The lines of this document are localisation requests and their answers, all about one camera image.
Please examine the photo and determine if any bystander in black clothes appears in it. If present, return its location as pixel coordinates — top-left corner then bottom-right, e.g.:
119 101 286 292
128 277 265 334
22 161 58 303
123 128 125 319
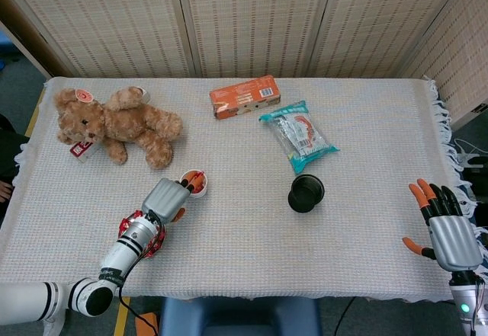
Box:
0 114 31 179

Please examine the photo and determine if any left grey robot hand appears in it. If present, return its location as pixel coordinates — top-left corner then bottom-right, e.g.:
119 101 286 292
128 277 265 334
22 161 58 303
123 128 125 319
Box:
140 171 205 226

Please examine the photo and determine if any woven folding screen panel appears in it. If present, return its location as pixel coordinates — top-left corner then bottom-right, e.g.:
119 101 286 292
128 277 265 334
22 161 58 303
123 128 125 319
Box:
174 0 339 79
400 0 488 131
307 0 472 79
0 0 199 79

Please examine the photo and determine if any teal snack packet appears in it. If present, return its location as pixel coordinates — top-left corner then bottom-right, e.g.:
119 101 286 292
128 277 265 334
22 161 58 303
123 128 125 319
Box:
258 100 339 175

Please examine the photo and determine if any orange block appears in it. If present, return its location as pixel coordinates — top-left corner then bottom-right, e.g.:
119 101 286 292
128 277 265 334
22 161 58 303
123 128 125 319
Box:
135 312 159 336

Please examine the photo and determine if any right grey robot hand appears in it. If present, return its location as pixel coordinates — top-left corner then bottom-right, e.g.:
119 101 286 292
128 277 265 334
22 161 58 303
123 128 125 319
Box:
403 178 483 273

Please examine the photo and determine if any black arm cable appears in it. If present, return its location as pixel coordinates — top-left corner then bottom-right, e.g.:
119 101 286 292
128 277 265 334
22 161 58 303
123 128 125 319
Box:
117 213 160 336
469 277 487 336

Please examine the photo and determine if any orange biscuit box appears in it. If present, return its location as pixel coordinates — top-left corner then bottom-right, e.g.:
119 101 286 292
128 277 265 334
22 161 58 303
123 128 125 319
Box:
209 75 281 120

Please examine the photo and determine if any brown teddy bear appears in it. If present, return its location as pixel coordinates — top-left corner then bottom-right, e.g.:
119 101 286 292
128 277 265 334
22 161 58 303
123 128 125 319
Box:
53 85 184 170

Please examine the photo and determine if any brown wooden board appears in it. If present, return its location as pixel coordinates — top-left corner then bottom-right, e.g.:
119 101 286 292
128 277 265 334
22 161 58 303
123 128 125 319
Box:
0 0 72 80

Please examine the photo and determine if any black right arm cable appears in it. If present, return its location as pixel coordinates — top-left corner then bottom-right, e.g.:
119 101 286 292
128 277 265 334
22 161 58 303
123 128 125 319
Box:
469 277 487 336

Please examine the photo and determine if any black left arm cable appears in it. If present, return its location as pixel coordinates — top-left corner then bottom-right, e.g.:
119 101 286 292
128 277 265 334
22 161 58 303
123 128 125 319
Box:
117 213 160 336

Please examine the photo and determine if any white paper cup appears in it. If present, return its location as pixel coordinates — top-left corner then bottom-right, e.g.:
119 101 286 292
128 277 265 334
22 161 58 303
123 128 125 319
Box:
178 168 210 200

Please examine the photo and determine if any white cable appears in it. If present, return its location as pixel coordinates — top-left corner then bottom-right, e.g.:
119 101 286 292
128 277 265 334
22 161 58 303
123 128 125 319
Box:
453 140 487 162

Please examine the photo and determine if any white woven tablecloth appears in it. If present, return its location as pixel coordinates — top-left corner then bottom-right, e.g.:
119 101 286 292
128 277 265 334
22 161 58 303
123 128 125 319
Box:
0 75 488 303

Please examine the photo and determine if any thin black floor cable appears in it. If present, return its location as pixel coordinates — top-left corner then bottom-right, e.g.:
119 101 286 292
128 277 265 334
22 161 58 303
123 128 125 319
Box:
335 296 355 336

